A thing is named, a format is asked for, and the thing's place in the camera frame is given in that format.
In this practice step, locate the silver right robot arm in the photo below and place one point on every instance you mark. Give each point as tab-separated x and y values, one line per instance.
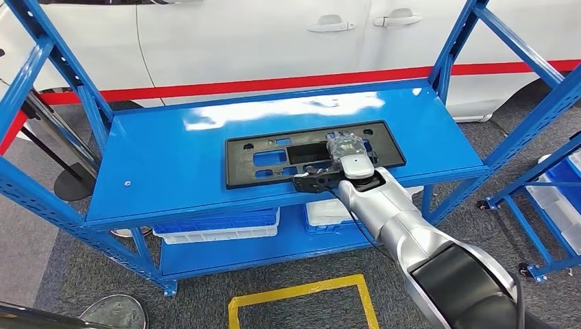
386	209

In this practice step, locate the blue metal shelf rack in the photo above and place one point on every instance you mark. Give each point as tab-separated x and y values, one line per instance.
159	159

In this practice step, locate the white car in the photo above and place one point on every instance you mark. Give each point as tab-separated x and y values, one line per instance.
227	45

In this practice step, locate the white plastic crate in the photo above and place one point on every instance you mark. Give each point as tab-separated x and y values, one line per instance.
327	213
218	235

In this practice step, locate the blue plastic bin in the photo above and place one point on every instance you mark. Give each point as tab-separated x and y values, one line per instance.
565	181

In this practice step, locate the blue wheeled shelf rack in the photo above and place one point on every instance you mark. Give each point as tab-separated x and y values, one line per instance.
526	227

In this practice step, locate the red barrier belt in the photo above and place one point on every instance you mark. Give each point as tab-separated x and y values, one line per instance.
11	131

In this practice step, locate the black stanchion post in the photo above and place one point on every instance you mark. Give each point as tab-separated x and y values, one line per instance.
72	184

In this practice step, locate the yellow tape square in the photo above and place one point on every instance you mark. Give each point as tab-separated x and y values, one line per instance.
295	288

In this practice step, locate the black plastic plate frame part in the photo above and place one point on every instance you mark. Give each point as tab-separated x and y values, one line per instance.
236	163

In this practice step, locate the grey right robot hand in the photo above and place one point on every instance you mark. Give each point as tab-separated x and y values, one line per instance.
347	145

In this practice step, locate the blue plastic crate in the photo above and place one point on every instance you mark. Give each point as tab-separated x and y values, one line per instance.
327	228
218	222

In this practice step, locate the white plastic bin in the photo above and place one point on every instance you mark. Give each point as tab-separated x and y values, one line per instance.
554	213

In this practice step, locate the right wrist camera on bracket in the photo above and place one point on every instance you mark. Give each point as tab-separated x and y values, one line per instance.
308	184

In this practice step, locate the dark grey floor carpet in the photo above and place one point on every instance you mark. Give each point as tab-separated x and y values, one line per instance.
454	222

